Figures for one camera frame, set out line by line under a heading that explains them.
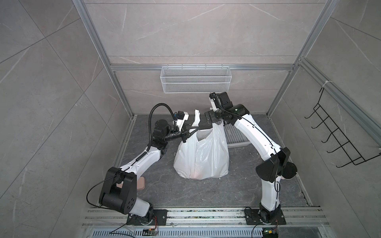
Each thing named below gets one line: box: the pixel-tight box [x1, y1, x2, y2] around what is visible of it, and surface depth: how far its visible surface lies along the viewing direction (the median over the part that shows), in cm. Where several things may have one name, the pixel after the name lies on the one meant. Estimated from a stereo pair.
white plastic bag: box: [173, 109, 230, 180], surface depth 82 cm
